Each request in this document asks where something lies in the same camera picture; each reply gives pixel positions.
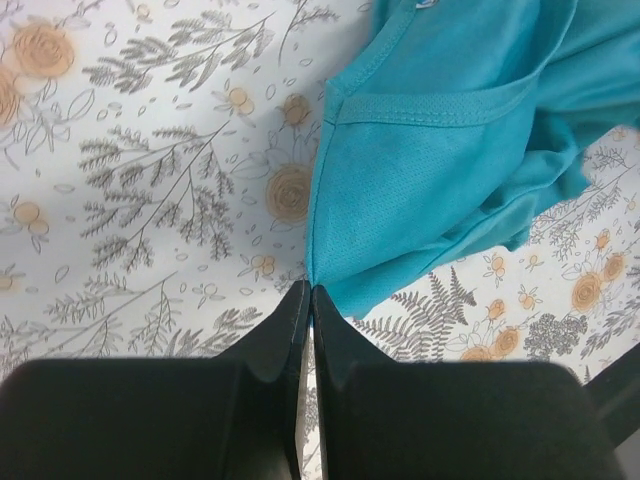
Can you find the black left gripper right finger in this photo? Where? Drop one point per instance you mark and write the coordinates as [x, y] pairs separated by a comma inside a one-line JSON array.
[[384, 419]]

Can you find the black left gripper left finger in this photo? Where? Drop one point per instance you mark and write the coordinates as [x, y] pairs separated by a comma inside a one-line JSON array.
[[232, 416]]

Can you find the teal t shirt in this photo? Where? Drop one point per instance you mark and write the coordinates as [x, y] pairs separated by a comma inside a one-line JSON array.
[[457, 125]]

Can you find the floral table mat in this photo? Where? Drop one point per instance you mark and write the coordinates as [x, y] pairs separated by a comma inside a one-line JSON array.
[[157, 162]]

